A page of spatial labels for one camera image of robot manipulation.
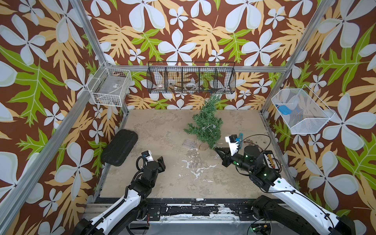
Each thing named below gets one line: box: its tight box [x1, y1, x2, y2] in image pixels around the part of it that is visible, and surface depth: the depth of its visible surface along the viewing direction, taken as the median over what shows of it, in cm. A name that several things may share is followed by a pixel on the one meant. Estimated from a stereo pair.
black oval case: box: [101, 129, 139, 167], surface depth 93 cm
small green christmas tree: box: [184, 94, 224, 151], surface depth 79 cm
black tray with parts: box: [262, 150, 280, 170], surface depth 93 cm
